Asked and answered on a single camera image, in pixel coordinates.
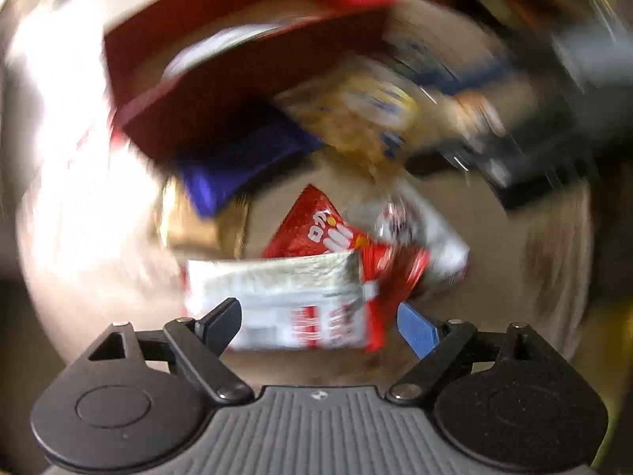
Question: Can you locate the gold brown snack packet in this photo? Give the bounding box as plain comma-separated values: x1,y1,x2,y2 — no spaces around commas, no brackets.
158,178,250,253

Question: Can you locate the beige floral tablecloth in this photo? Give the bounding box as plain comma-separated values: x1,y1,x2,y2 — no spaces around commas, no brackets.
15,0,619,391

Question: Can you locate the purple snack packet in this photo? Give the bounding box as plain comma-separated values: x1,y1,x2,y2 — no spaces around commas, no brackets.
175,109,324,219

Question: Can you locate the clear waffle packet yellow label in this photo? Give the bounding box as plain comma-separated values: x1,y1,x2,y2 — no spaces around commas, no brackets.
274,57,426,169

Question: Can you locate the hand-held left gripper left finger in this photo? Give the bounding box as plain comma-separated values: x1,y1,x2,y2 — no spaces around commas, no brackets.
74,298,254,403

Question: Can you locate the white silver snack packet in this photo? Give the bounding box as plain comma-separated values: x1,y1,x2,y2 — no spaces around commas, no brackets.
346,178,470,288

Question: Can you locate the red snack packet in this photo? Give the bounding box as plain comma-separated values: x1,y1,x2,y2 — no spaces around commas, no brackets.
262,184,431,352

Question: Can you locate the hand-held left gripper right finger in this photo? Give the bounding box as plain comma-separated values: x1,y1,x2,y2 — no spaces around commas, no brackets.
386,303,562,404

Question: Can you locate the red rectangular box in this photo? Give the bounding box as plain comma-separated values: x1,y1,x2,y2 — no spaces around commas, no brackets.
101,0,401,162

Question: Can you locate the white red-striped snack packet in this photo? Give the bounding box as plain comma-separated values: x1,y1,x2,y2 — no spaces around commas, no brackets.
183,251,381,352

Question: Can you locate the blue snack packet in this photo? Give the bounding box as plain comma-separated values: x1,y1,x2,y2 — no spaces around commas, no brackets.
386,34,510,95

